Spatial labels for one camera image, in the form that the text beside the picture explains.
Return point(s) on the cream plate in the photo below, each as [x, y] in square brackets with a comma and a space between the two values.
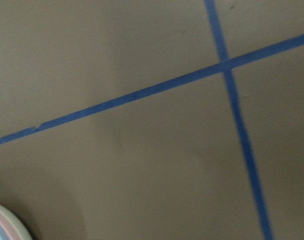
[17, 224]

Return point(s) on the pink plate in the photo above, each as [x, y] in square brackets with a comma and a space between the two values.
[8, 227]

